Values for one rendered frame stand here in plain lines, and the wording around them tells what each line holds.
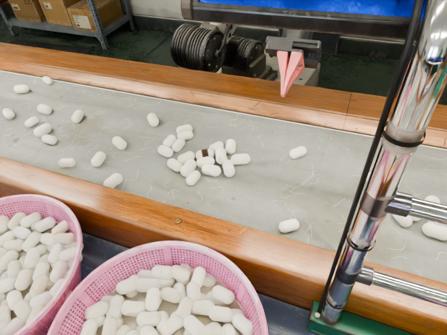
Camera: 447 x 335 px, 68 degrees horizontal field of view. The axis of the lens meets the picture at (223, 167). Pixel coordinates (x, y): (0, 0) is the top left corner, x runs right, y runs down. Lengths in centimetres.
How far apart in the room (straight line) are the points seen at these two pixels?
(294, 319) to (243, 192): 21
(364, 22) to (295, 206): 32
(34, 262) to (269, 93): 56
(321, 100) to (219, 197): 33
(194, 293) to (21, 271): 26
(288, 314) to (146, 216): 26
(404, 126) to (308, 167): 40
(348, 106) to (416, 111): 52
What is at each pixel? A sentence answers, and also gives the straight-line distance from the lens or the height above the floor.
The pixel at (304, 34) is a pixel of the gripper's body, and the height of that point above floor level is 91.
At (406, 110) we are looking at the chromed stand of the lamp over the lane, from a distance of 24.
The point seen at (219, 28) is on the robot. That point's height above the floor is 79.
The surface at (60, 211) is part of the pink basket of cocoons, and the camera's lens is 62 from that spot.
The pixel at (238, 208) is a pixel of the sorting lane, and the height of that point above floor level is 74.
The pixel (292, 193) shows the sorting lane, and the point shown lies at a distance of 59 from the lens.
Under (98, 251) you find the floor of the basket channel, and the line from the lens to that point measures 65.
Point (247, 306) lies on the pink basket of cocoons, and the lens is 48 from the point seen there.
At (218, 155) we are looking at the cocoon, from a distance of 62.
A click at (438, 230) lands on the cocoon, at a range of 58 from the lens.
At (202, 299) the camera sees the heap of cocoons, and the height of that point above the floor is 73.
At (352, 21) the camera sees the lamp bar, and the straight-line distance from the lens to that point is 35.
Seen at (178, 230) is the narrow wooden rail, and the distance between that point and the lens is 52.
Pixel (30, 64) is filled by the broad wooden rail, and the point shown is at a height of 76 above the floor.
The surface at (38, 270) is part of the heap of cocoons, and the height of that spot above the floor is 74.
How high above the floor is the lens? 118
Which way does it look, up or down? 45 degrees down
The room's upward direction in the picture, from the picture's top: 5 degrees counter-clockwise
